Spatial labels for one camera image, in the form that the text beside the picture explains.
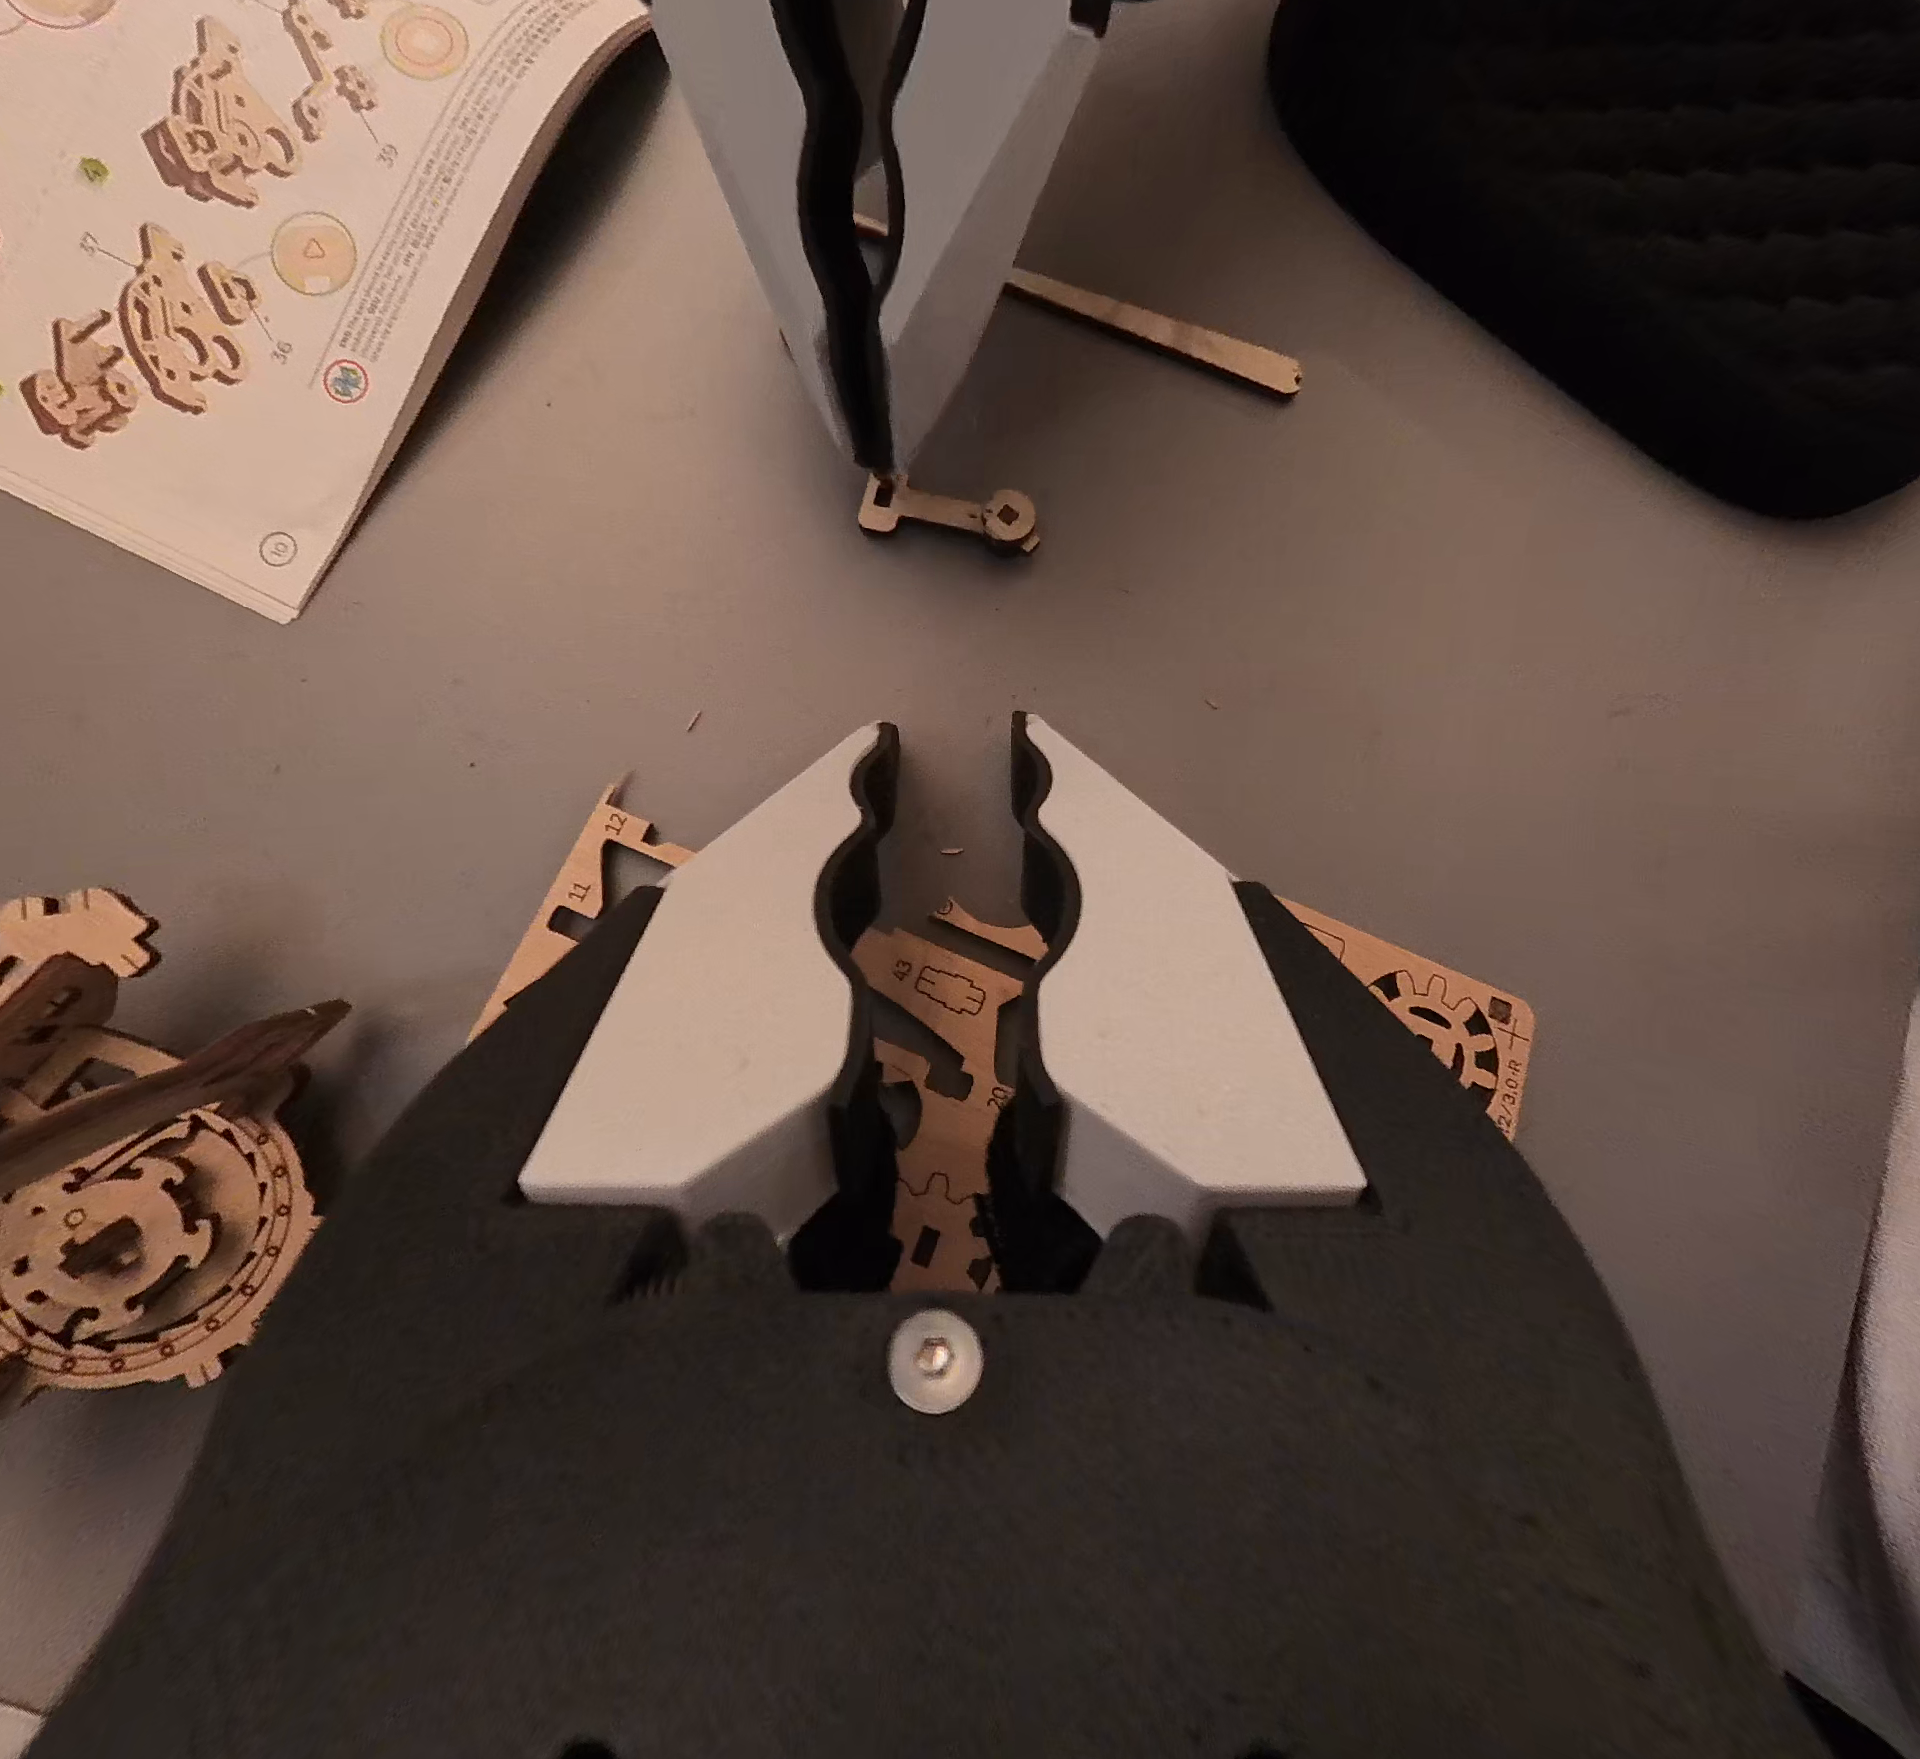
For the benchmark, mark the person's pale clothing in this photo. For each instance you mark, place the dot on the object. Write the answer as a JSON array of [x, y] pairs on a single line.
[[1893, 1415]]

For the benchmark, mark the long wooden stick part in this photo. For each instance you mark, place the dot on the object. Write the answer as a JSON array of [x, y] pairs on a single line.
[[1185, 334]]

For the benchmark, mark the partly built wooden model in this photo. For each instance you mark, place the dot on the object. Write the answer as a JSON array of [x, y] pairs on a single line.
[[137, 1219]]

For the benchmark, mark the laser-cut wooden parts sheet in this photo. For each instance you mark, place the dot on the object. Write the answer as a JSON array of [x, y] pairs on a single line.
[[901, 956]]

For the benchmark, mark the open instruction booklet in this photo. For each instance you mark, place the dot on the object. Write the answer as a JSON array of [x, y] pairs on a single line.
[[224, 290]]

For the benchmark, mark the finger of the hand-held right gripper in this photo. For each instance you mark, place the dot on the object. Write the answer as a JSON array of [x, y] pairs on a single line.
[[1005, 65], [720, 65]]

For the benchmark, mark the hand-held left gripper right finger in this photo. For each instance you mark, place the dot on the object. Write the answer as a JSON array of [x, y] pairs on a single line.
[[1200, 1040]]

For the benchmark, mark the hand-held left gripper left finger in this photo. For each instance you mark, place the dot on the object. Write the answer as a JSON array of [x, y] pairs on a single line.
[[690, 1040]]

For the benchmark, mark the small wooden lever part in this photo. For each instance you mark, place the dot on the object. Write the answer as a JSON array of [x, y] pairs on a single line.
[[938, 511]]

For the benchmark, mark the black wrist rest pad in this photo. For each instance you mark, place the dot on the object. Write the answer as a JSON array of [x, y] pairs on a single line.
[[1620, 185]]

